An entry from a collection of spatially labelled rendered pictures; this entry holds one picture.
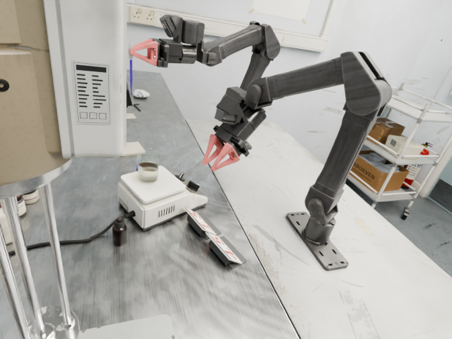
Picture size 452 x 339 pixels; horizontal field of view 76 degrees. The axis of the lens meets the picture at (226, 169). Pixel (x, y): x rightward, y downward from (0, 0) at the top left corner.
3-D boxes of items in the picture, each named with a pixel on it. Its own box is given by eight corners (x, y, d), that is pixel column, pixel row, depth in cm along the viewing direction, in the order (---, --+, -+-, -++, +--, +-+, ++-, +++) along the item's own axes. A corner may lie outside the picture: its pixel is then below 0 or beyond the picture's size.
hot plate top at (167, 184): (161, 167, 79) (161, 164, 79) (187, 190, 72) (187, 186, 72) (118, 178, 71) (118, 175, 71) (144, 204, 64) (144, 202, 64)
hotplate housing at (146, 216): (180, 182, 88) (183, 159, 84) (208, 206, 81) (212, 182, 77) (108, 206, 74) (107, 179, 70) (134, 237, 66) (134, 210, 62)
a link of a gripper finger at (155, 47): (132, 40, 80) (164, 42, 85) (124, 35, 85) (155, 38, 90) (132, 65, 83) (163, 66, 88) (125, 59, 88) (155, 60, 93)
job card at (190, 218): (201, 212, 78) (203, 200, 76) (220, 233, 72) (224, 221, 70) (181, 219, 74) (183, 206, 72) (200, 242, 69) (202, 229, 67)
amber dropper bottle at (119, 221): (127, 245, 64) (127, 221, 60) (112, 247, 63) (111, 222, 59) (126, 235, 66) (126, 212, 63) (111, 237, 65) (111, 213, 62)
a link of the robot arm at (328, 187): (300, 207, 73) (355, 77, 56) (312, 198, 77) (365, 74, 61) (323, 221, 69) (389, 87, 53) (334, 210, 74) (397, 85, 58)
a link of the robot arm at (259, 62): (233, 121, 114) (270, 37, 103) (224, 114, 118) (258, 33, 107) (244, 124, 118) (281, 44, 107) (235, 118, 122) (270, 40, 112)
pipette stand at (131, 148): (138, 143, 105) (139, 109, 99) (145, 153, 100) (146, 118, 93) (115, 145, 101) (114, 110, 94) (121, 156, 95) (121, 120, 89)
